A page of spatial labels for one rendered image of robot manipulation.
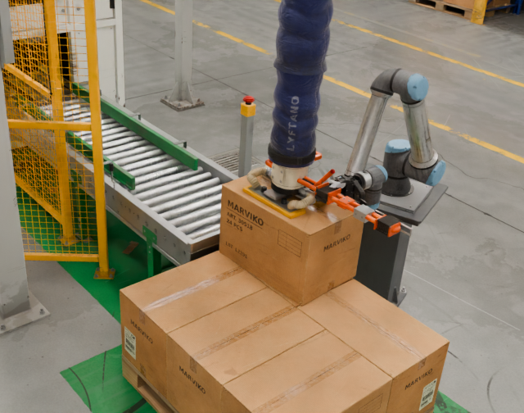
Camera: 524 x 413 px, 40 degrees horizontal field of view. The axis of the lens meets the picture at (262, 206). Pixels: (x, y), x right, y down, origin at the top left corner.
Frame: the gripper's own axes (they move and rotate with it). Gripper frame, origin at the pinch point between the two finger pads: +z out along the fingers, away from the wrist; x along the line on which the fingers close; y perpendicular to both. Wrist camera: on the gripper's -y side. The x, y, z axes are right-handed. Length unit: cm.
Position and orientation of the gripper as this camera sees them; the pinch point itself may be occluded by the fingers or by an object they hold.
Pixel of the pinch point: (332, 195)
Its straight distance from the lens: 327.0
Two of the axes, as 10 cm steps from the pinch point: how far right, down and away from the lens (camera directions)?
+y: -6.5, -4.1, 6.4
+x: 0.6, -8.7, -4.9
